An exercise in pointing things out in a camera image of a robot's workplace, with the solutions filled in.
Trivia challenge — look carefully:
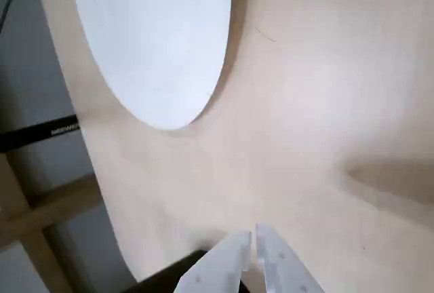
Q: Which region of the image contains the wooden table frame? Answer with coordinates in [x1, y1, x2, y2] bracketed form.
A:
[0, 152, 105, 293]

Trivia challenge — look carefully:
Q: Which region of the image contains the black tripod leg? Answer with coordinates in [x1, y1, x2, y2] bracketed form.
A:
[0, 113, 81, 153]

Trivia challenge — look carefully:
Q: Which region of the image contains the white paper plate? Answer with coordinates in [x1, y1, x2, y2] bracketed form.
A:
[68, 0, 233, 132]

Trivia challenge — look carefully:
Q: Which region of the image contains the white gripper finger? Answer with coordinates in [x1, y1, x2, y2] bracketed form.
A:
[255, 222, 325, 293]
[174, 231, 252, 293]

